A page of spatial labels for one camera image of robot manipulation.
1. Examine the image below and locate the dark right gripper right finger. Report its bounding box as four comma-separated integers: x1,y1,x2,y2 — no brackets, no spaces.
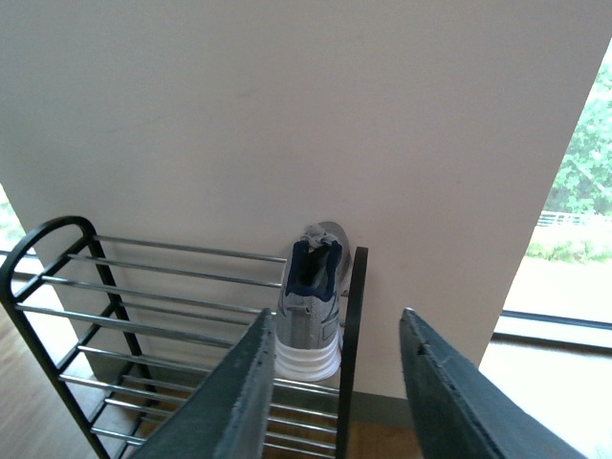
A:
399,308,583,458

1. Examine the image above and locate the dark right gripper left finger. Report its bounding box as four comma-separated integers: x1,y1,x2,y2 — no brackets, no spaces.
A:
132,309,274,458

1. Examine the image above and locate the grey knit sneaker navy collar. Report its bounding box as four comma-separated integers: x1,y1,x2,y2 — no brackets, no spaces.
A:
274,221,352,383

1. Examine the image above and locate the black metal shoe rack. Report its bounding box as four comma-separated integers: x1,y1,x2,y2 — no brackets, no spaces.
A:
1,216,367,458

